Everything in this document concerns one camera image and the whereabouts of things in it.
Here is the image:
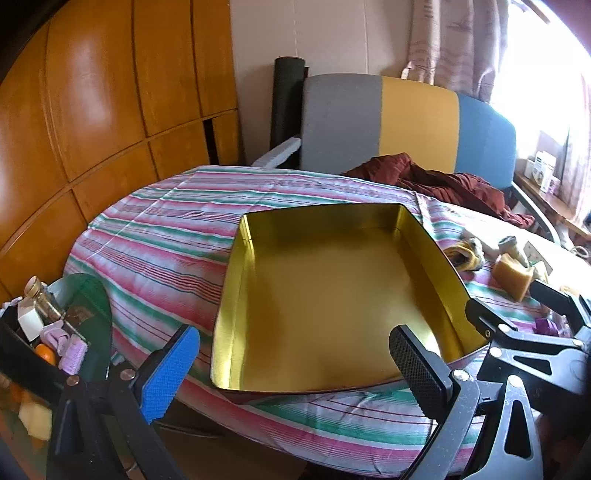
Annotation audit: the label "black organizer box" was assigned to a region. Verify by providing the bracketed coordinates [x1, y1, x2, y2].
[0, 300, 88, 385]

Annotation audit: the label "dark red garment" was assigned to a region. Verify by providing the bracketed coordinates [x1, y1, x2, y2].
[342, 153, 536, 229]

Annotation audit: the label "yellow white wrapper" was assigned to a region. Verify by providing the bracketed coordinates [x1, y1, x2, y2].
[443, 236, 485, 272]

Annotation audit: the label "small white box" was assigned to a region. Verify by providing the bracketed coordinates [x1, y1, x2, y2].
[17, 305, 43, 342]

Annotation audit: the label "wooden window desk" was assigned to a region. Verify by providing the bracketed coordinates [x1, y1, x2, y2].
[513, 171, 591, 241]

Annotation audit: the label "pink patterned curtain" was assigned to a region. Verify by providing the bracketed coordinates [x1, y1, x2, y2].
[402, 0, 509, 103]
[561, 78, 591, 227]

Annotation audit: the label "small white roll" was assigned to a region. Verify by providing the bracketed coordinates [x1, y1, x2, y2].
[496, 235, 529, 266]

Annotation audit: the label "striped pink green bedsheet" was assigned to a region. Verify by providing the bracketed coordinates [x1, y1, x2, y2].
[65, 165, 591, 478]

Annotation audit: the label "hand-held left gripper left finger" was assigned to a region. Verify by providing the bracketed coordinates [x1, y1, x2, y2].
[48, 324, 201, 480]

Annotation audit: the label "wooden wardrobe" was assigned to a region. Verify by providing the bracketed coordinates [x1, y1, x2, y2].
[0, 0, 242, 303]

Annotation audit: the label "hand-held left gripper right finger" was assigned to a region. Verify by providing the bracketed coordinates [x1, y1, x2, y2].
[389, 325, 546, 480]

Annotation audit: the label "orange fruit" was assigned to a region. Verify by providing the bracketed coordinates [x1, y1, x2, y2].
[34, 344, 59, 368]

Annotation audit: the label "pink hair rollers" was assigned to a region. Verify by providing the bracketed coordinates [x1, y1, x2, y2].
[41, 323, 88, 374]

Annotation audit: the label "white carton box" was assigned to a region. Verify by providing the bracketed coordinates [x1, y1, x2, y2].
[526, 150, 559, 192]

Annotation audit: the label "green glass side table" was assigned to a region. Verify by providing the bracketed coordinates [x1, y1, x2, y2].
[0, 272, 114, 462]

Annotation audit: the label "purple plastic item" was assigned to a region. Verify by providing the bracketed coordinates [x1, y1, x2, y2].
[533, 318, 573, 339]

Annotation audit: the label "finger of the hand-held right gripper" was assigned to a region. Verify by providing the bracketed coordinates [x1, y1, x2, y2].
[530, 279, 591, 330]
[464, 299, 520, 344]

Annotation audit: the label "gold perfume bottle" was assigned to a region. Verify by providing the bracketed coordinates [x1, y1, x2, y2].
[24, 276, 65, 322]

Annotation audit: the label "black rolled mat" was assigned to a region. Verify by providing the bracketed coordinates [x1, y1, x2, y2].
[272, 56, 308, 149]

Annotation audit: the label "grey yellow blue chair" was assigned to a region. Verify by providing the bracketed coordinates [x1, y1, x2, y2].
[252, 74, 561, 243]

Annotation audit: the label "gold metal tin tray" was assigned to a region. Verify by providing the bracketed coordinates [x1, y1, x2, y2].
[210, 203, 492, 395]

